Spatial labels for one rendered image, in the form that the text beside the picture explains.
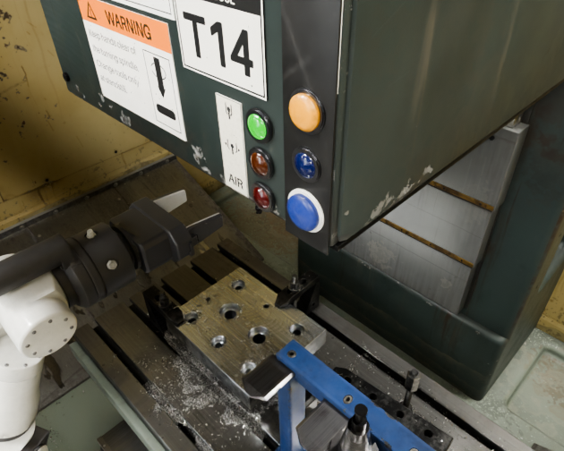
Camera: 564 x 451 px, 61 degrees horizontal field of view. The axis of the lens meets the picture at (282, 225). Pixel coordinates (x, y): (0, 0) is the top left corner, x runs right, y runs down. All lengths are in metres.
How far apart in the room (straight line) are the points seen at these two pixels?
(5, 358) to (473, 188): 0.86
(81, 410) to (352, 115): 1.32
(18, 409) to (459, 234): 0.89
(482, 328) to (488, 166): 0.46
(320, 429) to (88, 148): 1.33
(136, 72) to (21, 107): 1.18
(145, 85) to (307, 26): 0.23
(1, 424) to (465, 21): 0.68
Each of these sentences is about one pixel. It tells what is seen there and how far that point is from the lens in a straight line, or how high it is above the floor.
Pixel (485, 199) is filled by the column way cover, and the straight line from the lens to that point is 1.05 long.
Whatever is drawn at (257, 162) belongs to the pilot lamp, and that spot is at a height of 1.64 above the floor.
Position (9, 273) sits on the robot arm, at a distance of 0.58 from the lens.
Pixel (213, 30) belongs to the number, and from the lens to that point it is 0.37.
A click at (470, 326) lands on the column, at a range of 1.32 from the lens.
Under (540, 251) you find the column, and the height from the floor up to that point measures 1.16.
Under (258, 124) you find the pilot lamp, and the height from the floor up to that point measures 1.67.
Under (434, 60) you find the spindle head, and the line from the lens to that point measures 0.37.
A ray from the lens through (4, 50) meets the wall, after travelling 1.60.
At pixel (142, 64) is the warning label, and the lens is 0.48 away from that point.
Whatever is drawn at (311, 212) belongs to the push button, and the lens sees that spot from 0.34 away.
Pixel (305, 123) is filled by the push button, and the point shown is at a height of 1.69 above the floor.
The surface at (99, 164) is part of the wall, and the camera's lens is 1.82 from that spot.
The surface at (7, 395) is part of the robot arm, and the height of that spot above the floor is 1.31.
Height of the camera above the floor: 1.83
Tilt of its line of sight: 39 degrees down
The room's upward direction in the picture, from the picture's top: 2 degrees counter-clockwise
